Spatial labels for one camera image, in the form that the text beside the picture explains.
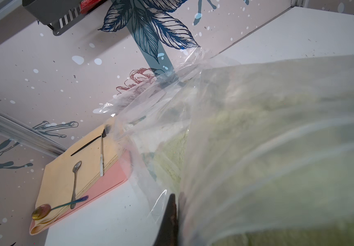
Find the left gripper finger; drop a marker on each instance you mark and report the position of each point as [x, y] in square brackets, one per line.
[169, 228]

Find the green fleece blanket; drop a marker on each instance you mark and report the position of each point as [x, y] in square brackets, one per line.
[274, 168]

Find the clear plastic vacuum bag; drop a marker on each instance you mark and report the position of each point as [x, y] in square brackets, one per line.
[152, 120]

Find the red Chuba chips bag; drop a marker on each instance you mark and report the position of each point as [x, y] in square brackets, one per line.
[86, 5]

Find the pink tray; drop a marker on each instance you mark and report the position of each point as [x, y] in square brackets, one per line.
[116, 175]

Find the small silver spoon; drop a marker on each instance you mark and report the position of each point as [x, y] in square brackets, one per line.
[75, 170]

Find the black spoon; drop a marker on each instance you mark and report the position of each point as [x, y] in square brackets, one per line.
[87, 142]

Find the beige wooden cutting board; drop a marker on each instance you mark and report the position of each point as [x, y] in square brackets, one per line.
[58, 178]

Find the silver white-handled spoon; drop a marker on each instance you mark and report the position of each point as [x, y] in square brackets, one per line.
[101, 156]

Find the dark grey wall rack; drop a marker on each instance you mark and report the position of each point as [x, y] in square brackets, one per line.
[58, 15]

